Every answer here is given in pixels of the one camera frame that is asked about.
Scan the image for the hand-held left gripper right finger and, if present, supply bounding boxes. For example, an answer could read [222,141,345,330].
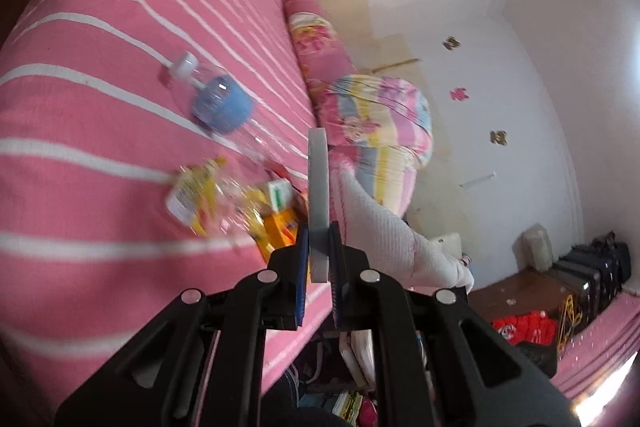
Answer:
[327,222,583,427]

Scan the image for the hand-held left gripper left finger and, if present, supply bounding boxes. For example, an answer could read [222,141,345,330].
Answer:
[52,224,311,427]

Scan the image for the grey board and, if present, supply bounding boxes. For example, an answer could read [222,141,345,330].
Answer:
[307,127,331,284]

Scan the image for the clear plastic bottle blue label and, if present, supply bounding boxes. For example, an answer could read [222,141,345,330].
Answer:
[166,52,282,159]

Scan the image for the orange yellow snack packet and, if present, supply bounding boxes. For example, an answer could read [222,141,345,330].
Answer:
[255,207,306,266]

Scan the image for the white knit cloth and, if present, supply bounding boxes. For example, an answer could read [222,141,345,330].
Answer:
[332,156,476,294]

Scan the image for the stack of white papers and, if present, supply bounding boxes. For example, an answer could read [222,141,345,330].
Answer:
[340,331,377,389]

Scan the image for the small green white box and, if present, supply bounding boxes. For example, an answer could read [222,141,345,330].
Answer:
[265,180,294,213]

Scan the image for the crumpled clear plastic wrapper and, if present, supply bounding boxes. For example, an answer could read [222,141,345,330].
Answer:
[216,172,271,239]

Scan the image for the green book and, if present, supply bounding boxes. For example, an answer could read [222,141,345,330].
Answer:
[332,389,364,419]

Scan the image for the yellow snack wrapper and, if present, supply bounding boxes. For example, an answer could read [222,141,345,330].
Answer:
[165,157,229,236]

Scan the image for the pastel striped folded quilt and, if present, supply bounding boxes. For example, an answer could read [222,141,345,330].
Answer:
[312,74,436,219]

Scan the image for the red plastic bag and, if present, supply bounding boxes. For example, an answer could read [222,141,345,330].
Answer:
[492,311,559,348]

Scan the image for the beige sack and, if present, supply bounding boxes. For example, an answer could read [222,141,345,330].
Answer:
[522,223,555,272]

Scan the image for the black bag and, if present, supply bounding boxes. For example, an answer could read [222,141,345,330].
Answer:
[517,341,559,378]

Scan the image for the yellow clothes hangers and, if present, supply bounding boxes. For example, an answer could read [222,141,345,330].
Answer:
[555,297,584,349]

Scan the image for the pink floral pillow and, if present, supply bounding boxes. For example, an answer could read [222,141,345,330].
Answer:
[282,0,359,109]

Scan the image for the row of black cases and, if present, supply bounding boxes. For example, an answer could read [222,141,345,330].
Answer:
[547,232,632,334]

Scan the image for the pink dotted bedspread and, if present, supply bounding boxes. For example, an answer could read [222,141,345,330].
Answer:
[550,292,640,404]

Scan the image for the pink striped bed sheet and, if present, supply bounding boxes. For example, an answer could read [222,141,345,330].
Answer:
[0,0,346,408]

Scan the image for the white wall tube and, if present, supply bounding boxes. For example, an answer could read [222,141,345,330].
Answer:
[460,172,497,189]

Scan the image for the wooden wall strip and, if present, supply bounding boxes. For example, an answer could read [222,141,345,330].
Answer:
[372,59,419,73]

